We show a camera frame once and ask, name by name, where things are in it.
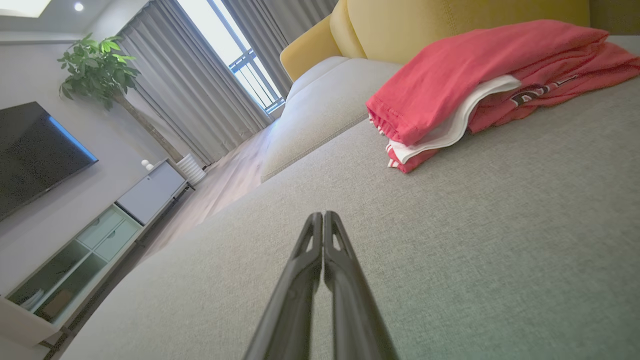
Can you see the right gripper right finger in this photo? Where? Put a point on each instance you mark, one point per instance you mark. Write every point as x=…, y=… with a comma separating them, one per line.
x=355, y=310

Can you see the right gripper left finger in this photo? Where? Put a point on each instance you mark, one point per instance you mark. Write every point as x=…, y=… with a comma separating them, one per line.
x=290, y=310

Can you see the red jersey with number print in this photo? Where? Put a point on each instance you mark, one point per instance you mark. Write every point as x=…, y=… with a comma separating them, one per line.
x=475, y=70

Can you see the white ribbed plant pot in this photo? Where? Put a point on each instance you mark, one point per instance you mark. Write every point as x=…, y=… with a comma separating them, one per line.
x=192, y=169

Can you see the long white television cabinet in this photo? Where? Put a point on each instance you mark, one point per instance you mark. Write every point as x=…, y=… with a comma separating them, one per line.
x=100, y=245

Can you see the grey sofa seat cushion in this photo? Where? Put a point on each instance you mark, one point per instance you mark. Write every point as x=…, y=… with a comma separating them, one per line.
x=320, y=110

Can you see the small white ornament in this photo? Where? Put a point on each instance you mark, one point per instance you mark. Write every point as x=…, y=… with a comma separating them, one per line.
x=147, y=164

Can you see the wide grey curtain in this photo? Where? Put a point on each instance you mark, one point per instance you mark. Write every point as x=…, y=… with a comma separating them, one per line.
x=190, y=85

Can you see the yellow sofa armrest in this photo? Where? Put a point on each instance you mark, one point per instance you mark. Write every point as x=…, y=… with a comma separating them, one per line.
x=310, y=50

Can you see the bright window with railing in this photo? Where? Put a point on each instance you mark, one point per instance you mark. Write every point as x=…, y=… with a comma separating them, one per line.
x=235, y=45

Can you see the narrow grey curtain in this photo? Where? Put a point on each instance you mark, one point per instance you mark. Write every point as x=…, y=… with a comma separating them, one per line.
x=280, y=30

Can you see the yellow sofa back cushion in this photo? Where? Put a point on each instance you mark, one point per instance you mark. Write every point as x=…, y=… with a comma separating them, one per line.
x=425, y=25

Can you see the black flat screen television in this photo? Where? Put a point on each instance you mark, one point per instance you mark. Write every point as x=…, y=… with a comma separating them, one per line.
x=35, y=155

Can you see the green leafy potted tree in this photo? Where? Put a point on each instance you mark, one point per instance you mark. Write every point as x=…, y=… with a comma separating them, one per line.
x=100, y=70

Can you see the olive sofa back cushion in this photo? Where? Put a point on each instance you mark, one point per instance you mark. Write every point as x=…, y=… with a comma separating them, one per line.
x=615, y=15

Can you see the rectangular ceiling light panel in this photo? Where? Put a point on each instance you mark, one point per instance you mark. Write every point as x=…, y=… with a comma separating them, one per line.
x=22, y=7

